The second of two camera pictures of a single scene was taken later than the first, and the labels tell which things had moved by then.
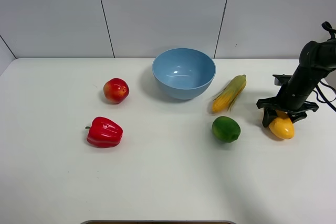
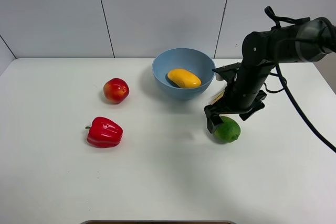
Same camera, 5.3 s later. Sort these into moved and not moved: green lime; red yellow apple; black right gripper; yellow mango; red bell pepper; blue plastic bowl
Moved: black right gripper; yellow mango
Not moved: green lime; blue plastic bowl; red yellow apple; red bell pepper
